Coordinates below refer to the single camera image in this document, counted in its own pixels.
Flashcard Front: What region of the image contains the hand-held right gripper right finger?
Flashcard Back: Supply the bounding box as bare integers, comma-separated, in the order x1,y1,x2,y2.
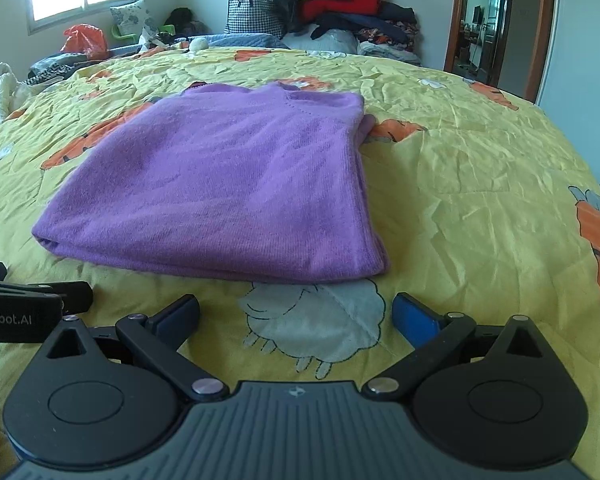
361,293,556,403

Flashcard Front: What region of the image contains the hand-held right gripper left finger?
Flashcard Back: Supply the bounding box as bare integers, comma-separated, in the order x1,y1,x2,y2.
42,294,230,405

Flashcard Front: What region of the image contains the purple sweater with red trim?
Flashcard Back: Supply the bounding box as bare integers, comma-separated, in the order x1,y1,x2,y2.
31,81,391,285

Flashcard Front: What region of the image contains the pile of folded clothes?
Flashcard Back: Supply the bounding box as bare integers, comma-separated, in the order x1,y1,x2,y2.
257,0,424,67

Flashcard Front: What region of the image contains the yellow printed blanket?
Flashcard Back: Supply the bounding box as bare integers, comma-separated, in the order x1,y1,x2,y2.
0,46,600,480

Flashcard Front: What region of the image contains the black white patterned cloth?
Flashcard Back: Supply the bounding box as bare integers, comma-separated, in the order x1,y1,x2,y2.
27,55,89,87

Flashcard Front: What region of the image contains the orange plastic bag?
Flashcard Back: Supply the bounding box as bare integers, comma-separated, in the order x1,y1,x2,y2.
61,24,109,60

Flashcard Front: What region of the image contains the black white small cloth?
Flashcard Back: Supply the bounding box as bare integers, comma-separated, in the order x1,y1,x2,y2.
140,30,189,54

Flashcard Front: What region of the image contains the green plastic stool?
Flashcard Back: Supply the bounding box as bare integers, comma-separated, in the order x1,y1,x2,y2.
111,22,179,44

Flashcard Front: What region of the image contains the grey floral pillow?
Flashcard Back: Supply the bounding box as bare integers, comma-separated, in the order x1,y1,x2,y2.
110,0,159,41

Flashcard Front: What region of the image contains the blue quilted blanket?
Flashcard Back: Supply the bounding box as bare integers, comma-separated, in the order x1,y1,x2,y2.
107,32,292,59

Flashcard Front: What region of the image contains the pale plastic-wrapped bundle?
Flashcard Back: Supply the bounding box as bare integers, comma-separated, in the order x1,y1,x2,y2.
282,30,359,56

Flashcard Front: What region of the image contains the black backpack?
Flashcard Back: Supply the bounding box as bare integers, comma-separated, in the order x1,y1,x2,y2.
164,7,207,37

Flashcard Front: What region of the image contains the white sliding wardrobe door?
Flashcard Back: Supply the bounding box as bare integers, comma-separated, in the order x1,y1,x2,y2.
535,0,600,197

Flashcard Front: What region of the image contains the houndstooth bag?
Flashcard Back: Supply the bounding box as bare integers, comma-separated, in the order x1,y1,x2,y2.
225,0,289,37

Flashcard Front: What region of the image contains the wooden door frame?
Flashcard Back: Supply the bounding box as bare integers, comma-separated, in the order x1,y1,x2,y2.
442,0,559,104

